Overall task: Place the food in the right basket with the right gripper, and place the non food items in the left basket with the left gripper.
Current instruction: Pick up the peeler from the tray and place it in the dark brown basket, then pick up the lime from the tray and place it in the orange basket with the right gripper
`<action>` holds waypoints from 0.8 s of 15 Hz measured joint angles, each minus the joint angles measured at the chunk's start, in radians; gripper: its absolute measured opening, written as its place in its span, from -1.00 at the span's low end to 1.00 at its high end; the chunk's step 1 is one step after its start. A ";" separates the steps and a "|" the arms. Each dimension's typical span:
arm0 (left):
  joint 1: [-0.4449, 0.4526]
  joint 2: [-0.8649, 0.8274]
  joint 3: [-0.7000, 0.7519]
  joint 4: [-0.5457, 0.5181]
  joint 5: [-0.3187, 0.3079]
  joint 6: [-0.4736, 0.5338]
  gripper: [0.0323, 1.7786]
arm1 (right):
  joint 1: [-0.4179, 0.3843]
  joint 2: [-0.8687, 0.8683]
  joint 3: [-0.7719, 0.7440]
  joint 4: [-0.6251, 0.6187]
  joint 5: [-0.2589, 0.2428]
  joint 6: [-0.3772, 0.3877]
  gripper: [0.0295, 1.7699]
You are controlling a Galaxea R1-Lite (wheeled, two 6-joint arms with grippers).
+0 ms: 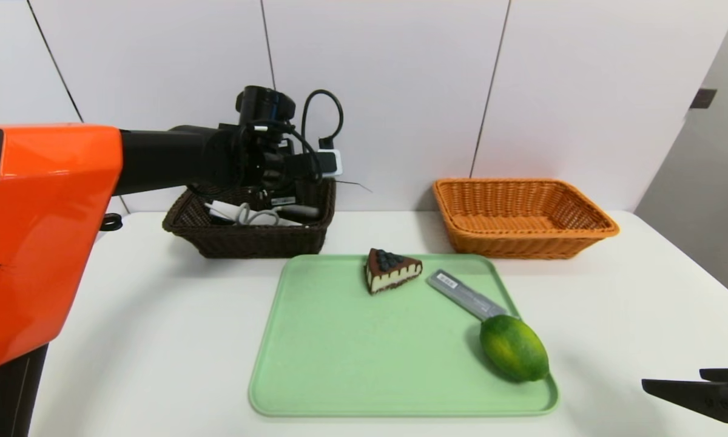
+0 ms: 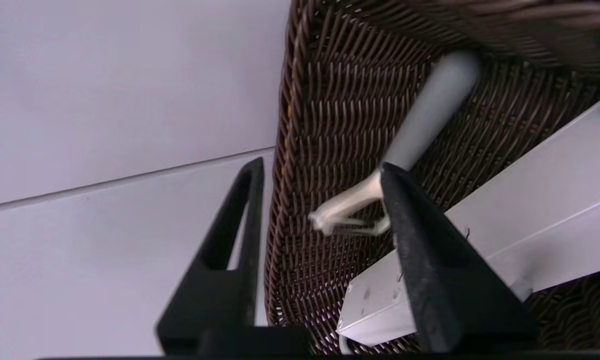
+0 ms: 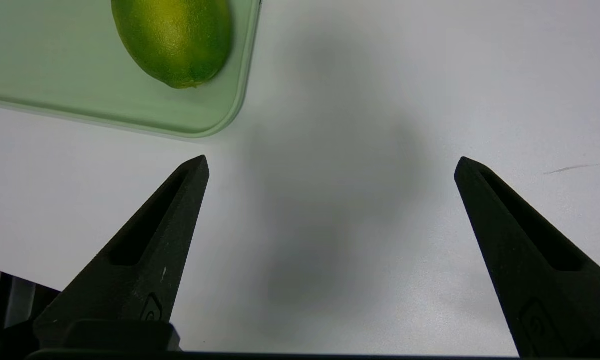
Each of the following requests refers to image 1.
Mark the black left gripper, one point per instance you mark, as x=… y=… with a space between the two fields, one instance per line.
x=283 y=199

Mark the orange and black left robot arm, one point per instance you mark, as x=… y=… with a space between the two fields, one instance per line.
x=36 y=212

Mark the dark brown wicker basket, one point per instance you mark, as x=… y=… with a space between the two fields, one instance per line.
x=249 y=243

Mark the orange wicker basket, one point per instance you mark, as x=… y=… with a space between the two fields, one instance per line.
x=522 y=246

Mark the chocolate blueberry cake slice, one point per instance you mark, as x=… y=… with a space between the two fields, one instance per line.
x=391 y=279

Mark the light green plastic tray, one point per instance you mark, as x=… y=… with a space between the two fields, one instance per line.
x=340 y=364

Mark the green lime fruit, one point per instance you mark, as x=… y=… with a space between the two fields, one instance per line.
x=514 y=349

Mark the grey pencil lead case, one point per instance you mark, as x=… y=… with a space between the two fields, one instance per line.
x=461 y=292

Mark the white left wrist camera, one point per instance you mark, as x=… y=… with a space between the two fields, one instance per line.
x=333 y=164

